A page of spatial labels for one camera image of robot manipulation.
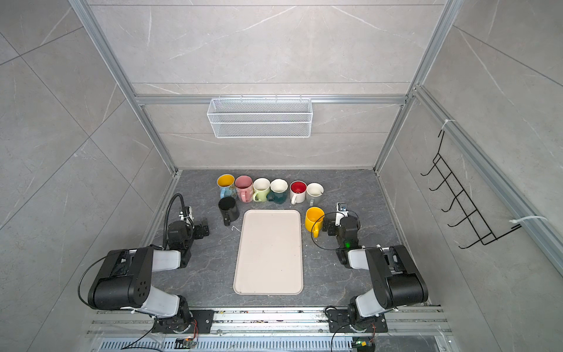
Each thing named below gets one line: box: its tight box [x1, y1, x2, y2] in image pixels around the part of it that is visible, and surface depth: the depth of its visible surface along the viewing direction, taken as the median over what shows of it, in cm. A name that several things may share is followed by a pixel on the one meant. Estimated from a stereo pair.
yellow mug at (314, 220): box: [304, 206, 326, 239], surface depth 93 cm
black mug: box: [218, 196, 240, 227], surface depth 98 cm
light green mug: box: [252, 176, 271, 203], surface depth 103 cm
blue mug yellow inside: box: [216, 173, 238, 200], surface depth 103 cm
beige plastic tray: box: [232, 209, 304, 296], surface depth 90 cm
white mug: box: [289, 179, 308, 206], surface depth 106 cm
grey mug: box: [306, 181, 325, 207], surface depth 101 cm
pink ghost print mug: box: [234, 174, 254, 204], surface depth 102 cm
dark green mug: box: [266, 178, 289, 205], surface depth 103 cm
